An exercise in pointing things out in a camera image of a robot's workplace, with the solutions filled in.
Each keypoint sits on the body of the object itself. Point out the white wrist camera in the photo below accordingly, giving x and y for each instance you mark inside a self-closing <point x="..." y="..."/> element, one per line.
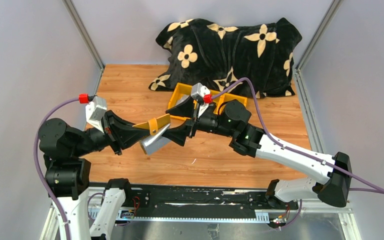
<point x="95" y="111"/>
<point x="198" y="92"/>

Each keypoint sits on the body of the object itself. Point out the aluminium frame post left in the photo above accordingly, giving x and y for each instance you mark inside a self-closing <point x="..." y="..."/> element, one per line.
<point x="77" y="20"/>

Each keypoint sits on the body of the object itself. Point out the black floral blanket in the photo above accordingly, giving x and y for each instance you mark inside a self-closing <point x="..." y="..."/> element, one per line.
<point x="244" y="60"/>

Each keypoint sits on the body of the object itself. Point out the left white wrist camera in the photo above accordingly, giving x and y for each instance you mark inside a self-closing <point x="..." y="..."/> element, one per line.
<point x="95" y="111"/>

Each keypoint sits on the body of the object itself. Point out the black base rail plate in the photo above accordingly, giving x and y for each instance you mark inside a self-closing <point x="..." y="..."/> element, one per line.
<point x="195" y="202"/>

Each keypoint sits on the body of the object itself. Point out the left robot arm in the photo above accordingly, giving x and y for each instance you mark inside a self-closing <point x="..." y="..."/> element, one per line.
<point x="67" y="173"/>

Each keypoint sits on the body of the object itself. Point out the yellow three-compartment bin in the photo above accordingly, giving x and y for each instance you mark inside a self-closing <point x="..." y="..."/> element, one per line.
<point x="220" y="100"/>

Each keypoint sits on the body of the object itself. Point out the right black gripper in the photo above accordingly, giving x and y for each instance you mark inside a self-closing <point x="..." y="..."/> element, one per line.
<point x="194" y="123"/>

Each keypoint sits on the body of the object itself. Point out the aluminium frame post right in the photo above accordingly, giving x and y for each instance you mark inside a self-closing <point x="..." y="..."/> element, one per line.
<point x="327" y="18"/>

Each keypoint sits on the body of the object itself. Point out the aluminium frame post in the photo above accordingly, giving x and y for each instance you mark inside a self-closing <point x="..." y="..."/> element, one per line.
<point x="327" y="18"/>
<point x="77" y="20"/>

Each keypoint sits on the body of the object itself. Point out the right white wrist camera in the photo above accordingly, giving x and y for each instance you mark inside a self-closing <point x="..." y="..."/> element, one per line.
<point x="198" y="92"/>

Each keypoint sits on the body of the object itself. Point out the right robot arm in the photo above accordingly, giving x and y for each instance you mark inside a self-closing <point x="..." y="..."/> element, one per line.
<point x="324" y="181"/>

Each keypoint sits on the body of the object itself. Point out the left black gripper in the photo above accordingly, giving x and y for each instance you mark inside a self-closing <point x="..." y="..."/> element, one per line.
<point x="113" y="133"/>

